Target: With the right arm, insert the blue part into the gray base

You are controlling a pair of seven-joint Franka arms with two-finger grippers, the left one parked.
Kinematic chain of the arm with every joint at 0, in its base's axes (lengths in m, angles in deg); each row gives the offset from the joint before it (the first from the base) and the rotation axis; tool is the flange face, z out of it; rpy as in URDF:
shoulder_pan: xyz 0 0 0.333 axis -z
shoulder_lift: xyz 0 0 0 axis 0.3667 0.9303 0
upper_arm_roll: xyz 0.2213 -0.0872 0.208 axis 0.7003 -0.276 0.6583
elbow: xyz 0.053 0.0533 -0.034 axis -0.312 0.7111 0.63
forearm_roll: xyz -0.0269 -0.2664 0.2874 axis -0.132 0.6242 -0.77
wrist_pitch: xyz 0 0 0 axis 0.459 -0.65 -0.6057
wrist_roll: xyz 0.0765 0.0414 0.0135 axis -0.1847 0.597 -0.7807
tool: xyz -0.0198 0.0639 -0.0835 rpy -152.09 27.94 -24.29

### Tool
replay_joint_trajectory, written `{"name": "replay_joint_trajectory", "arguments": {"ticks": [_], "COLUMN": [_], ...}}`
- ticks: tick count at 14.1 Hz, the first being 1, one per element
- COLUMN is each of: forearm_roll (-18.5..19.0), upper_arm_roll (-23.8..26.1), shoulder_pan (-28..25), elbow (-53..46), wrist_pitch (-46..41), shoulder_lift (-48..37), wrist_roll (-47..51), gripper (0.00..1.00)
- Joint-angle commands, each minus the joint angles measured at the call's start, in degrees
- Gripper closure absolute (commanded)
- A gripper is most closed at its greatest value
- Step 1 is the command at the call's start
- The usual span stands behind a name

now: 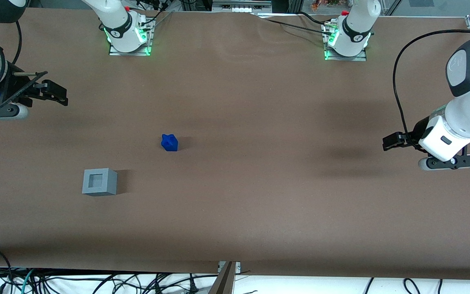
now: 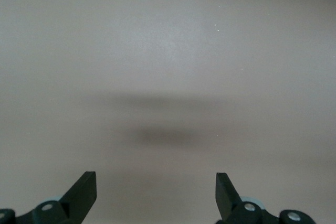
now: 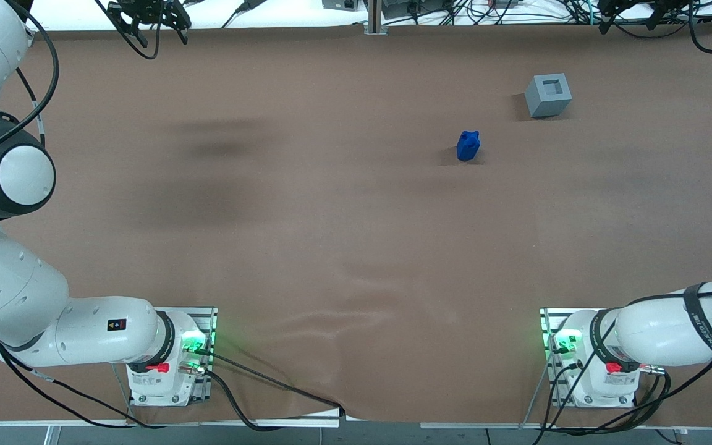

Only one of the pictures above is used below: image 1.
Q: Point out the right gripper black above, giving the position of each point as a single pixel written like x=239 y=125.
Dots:
x=14 y=84

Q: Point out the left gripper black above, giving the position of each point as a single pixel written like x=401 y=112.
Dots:
x=417 y=132

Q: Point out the blue plastic part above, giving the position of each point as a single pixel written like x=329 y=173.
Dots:
x=169 y=143

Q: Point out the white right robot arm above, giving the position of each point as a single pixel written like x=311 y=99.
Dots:
x=116 y=24

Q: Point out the gray cube base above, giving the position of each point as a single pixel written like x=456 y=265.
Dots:
x=112 y=181

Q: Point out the brown table cover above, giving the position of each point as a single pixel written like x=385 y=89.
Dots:
x=259 y=183

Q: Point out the orange background clutter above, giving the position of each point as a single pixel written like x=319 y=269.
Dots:
x=324 y=4

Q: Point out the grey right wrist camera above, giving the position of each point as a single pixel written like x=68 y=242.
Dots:
x=21 y=112

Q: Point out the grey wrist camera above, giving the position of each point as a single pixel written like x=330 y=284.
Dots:
x=21 y=112
x=449 y=162

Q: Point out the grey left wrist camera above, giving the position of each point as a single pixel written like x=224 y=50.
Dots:
x=449 y=162

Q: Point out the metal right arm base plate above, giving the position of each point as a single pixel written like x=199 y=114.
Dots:
x=114 y=52

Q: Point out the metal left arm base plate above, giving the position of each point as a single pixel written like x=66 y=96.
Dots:
x=357 y=58

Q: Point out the aluminium frame rail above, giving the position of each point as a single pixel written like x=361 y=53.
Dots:
x=241 y=5

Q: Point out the metal table edge post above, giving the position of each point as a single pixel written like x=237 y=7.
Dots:
x=222 y=281

